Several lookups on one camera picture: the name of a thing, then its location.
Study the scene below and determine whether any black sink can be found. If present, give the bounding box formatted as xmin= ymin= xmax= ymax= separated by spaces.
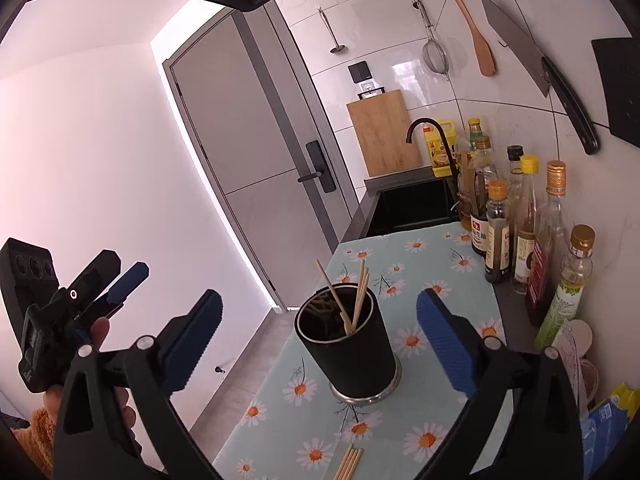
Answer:
xmin=365 ymin=175 xmax=463 ymax=238

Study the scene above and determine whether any glass bottle with dark cap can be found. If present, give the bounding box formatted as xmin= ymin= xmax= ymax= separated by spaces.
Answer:
xmin=505 ymin=145 xmax=526 ymax=241

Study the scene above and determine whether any black faucet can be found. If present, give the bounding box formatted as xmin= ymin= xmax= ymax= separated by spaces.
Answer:
xmin=405 ymin=117 xmax=461 ymax=211

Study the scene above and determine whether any daisy-print tablecloth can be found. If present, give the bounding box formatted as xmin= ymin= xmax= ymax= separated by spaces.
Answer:
xmin=212 ymin=220 xmax=506 ymax=480

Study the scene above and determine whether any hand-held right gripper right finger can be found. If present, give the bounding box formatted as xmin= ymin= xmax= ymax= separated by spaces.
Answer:
xmin=416 ymin=287 xmax=586 ymax=480

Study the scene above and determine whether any black door lock handle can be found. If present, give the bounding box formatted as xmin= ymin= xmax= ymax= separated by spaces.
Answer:
xmin=297 ymin=140 xmax=336 ymax=193

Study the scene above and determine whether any soy sauce bottle white label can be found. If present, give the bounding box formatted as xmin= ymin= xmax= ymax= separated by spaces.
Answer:
xmin=470 ymin=136 xmax=501 ymax=257

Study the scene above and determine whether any yellow cooking oil jug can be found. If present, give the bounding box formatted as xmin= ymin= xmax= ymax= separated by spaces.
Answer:
xmin=422 ymin=119 xmax=458 ymax=178

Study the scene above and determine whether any person's left hand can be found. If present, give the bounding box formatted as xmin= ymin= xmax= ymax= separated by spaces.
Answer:
xmin=42 ymin=316 xmax=137 ymax=443

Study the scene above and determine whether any black chopstick holder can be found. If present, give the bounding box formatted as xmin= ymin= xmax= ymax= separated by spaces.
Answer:
xmin=293 ymin=282 xmax=402 ymax=405

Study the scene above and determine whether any pile of wooden chopsticks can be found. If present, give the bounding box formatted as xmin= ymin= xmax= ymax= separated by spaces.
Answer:
xmin=334 ymin=447 xmax=363 ymax=480

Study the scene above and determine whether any dark sauce bottle orange cap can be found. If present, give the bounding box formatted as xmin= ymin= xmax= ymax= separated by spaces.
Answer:
xmin=484 ymin=180 xmax=512 ymax=283

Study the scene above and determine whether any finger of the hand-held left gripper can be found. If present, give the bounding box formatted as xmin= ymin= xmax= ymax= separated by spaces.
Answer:
xmin=59 ymin=249 xmax=122 ymax=318
xmin=92 ymin=261 xmax=151 ymax=318

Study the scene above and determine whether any blue and white bag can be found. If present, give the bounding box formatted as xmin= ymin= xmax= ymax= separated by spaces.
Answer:
xmin=582 ymin=397 xmax=633 ymax=480

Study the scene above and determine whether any metal mesh strainer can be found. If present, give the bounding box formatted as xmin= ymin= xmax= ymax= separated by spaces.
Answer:
xmin=412 ymin=0 xmax=451 ymax=78

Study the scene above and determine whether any white bag with red logo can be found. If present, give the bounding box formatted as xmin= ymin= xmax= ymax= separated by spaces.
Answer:
xmin=560 ymin=319 xmax=595 ymax=411

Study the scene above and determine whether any grey door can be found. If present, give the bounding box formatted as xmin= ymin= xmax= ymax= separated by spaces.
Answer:
xmin=162 ymin=7 xmax=361 ymax=313

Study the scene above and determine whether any wooden chopstick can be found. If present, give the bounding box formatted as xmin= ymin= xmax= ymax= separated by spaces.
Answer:
xmin=351 ymin=274 xmax=370 ymax=332
xmin=348 ymin=258 xmax=367 ymax=333
xmin=316 ymin=259 xmax=352 ymax=335
xmin=352 ymin=266 xmax=372 ymax=331

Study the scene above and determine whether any person's left forearm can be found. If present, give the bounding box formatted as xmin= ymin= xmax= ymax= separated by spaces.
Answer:
xmin=30 ymin=406 xmax=57 ymax=478

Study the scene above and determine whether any gold-cap bottle red label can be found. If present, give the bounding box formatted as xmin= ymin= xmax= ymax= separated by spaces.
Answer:
xmin=525 ymin=160 xmax=568 ymax=327

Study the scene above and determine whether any bamboo cutting board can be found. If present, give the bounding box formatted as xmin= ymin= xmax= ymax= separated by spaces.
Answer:
xmin=346 ymin=86 xmax=423 ymax=179

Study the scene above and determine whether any black-handled cleaver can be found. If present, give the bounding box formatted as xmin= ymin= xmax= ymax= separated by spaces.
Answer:
xmin=479 ymin=0 xmax=601 ymax=156

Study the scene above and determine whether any vinegar bottle with yellow cap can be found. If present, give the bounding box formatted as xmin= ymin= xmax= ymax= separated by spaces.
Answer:
xmin=511 ymin=155 xmax=543 ymax=295

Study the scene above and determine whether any clear bottle with yellow cap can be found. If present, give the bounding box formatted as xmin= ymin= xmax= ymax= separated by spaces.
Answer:
xmin=456 ymin=117 xmax=490 ymax=231

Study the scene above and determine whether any gold-cap bottle green label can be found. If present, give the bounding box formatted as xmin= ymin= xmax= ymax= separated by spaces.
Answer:
xmin=534 ymin=225 xmax=597 ymax=352

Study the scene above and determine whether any metal ladle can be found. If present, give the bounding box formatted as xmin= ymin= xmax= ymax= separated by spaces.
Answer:
xmin=318 ymin=6 xmax=346 ymax=54

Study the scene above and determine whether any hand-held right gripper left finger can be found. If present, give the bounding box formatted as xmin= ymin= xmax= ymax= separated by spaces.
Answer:
xmin=52 ymin=288 xmax=223 ymax=480

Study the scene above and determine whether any wooden spatula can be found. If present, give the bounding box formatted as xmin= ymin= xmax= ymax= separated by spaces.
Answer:
xmin=430 ymin=0 xmax=497 ymax=78

